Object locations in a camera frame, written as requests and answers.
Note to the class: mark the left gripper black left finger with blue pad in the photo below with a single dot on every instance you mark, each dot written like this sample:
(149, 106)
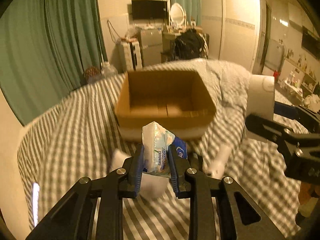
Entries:
(93, 207)

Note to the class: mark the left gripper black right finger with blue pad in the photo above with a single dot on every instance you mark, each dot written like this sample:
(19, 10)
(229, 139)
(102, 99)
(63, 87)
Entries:
(219, 208)

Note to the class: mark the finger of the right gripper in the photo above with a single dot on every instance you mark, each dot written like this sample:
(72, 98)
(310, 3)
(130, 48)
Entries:
(287, 140)
(306, 117)

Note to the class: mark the white toilet paper roll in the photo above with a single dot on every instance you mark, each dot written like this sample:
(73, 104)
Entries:
(261, 93)

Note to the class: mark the white tube bottle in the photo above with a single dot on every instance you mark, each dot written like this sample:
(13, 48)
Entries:
(216, 168)

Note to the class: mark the white sock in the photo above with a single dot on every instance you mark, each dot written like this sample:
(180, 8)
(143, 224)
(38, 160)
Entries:
(152, 187)

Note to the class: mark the tissue pack blue white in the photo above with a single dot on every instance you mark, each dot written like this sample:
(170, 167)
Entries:
(156, 141)

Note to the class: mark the white shelf with items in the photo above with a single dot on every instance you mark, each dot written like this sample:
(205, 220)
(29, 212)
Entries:
(298, 81)

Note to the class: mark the red fire extinguisher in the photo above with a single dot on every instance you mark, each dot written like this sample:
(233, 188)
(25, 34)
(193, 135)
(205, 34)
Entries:
(276, 76)

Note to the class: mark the grey checkered bed duvet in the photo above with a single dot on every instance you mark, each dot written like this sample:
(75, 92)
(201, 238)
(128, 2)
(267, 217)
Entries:
(76, 138)

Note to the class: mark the brown cardboard box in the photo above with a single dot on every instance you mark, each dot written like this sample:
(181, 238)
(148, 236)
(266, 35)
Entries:
(178, 100)

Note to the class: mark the white wardrobe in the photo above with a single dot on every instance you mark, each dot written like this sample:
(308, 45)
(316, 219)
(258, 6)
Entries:
(233, 27)

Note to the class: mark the black clothes pile on chair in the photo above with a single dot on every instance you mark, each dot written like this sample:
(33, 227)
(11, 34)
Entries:
(190, 45)

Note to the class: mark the brown patterned basket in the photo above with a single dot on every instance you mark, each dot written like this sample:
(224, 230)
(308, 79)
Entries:
(92, 74)

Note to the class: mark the clear water jug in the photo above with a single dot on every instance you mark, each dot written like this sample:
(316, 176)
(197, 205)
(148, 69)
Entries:
(108, 70)

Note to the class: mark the white oval vanity mirror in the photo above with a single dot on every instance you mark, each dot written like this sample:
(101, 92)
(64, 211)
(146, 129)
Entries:
(177, 15)

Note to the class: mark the silver mini fridge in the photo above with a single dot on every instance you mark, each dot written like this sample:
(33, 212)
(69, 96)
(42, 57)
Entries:
(151, 46)

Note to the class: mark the white suitcase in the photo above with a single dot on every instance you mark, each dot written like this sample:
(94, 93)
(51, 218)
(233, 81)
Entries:
(130, 56)

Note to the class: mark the green curtain left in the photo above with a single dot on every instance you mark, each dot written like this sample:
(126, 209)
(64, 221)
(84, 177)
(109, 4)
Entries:
(46, 46)

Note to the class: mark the black wall television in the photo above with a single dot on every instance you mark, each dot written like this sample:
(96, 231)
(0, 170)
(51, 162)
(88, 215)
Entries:
(149, 9)

